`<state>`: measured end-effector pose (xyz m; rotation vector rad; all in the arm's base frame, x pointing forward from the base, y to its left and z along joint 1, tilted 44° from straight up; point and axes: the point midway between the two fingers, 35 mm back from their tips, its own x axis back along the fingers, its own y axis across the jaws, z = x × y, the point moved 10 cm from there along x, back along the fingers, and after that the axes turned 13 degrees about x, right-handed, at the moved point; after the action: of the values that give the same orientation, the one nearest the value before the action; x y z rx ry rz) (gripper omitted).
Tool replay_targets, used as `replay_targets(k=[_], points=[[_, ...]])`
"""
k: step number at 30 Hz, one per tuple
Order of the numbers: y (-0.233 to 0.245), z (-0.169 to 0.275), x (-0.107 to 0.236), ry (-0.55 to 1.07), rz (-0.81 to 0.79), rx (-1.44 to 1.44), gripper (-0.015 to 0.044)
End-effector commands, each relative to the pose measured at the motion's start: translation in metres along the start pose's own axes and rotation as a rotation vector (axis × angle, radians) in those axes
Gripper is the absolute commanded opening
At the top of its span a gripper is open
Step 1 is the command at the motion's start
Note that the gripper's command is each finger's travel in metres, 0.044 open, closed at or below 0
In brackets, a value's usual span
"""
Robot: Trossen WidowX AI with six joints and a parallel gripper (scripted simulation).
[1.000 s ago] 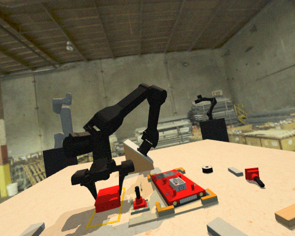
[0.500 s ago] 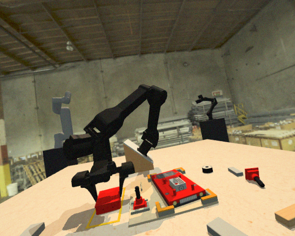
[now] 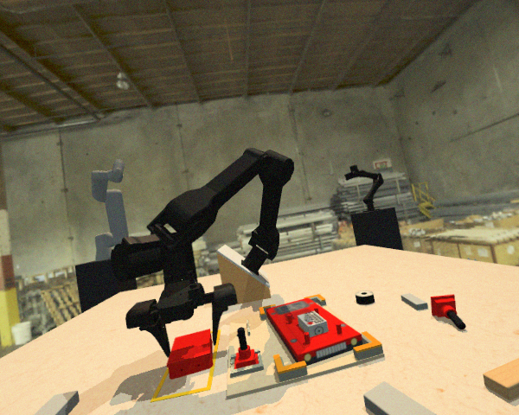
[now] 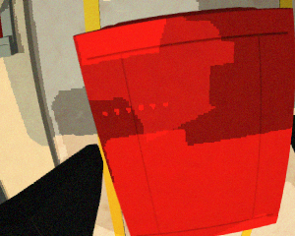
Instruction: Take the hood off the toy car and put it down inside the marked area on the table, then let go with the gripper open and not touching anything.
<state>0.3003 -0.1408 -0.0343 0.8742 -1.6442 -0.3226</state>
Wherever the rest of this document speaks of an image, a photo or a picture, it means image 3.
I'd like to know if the yellow rectangular outline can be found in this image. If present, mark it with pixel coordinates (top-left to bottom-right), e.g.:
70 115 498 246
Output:
151 330 221 402

